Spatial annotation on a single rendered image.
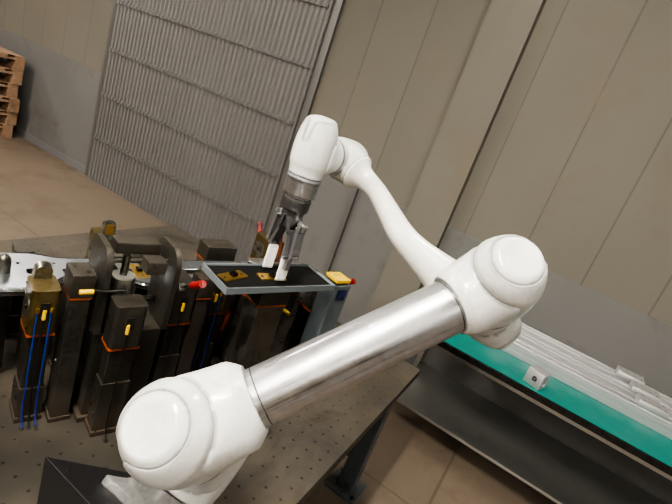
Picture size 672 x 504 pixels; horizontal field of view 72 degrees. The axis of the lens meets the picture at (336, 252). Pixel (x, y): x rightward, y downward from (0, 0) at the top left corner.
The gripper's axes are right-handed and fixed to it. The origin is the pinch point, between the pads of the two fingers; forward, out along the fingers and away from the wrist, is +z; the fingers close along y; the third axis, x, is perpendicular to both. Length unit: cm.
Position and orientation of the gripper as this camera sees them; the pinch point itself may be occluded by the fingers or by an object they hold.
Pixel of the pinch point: (276, 264)
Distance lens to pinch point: 129.7
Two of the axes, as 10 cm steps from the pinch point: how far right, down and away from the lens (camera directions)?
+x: -7.7, -0.7, -6.4
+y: -5.5, -4.4, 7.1
